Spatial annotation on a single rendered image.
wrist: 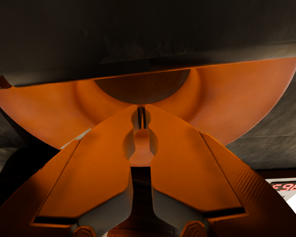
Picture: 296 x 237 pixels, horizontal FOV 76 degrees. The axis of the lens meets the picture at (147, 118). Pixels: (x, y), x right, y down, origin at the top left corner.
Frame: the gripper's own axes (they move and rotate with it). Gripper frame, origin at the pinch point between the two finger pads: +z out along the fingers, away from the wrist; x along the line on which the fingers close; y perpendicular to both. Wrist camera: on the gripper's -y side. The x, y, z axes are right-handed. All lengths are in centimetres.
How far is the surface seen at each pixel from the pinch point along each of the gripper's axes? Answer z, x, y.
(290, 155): 16.5, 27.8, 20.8
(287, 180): 16.2, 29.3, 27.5
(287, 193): 18, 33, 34
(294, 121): 7.0, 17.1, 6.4
